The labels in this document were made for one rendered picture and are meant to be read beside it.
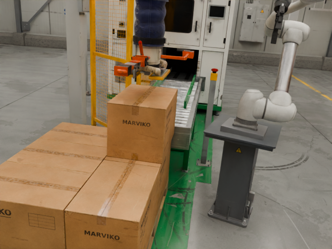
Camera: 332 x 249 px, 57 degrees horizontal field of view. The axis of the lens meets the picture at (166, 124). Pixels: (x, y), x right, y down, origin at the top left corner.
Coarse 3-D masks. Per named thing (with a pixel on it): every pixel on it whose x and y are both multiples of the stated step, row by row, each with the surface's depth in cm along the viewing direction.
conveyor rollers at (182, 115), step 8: (168, 80) 480; (176, 80) 479; (176, 88) 428; (184, 88) 434; (184, 96) 392; (192, 96) 392; (176, 104) 359; (176, 112) 326; (184, 112) 332; (176, 120) 308; (184, 120) 307
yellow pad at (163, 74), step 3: (168, 69) 238; (162, 72) 222; (165, 72) 224; (168, 72) 231; (150, 75) 212; (153, 75) 210; (162, 75) 212; (165, 75) 216; (150, 78) 209; (153, 78) 208; (156, 78) 208; (159, 78) 208; (162, 78) 207
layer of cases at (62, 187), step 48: (48, 144) 231; (96, 144) 237; (0, 192) 169; (48, 192) 173; (96, 192) 176; (144, 192) 179; (0, 240) 173; (48, 240) 167; (96, 240) 162; (144, 240) 179
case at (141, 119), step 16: (128, 96) 222; (144, 96) 226; (160, 96) 229; (176, 96) 253; (112, 112) 207; (128, 112) 205; (144, 112) 203; (160, 112) 201; (112, 128) 211; (128, 128) 209; (144, 128) 207; (160, 128) 205; (112, 144) 215; (128, 144) 213; (144, 144) 211; (160, 144) 209; (144, 160) 215; (160, 160) 213
